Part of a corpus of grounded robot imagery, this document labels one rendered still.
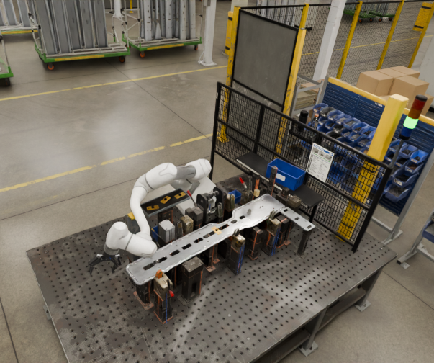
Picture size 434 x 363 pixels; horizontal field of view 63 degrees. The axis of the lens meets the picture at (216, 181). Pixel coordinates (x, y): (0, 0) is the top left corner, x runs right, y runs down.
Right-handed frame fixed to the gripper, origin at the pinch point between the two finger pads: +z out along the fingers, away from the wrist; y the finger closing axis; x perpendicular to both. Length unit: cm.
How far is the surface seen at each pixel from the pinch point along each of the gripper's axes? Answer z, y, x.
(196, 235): -18, -65, -16
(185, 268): -18, -47, 13
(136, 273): -5.1, -19.5, 6.1
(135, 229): -8.1, -24.4, -28.4
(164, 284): -17.2, -29.9, 23.0
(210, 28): -12, -330, -680
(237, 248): -25, -90, 1
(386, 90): -111, -479, -274
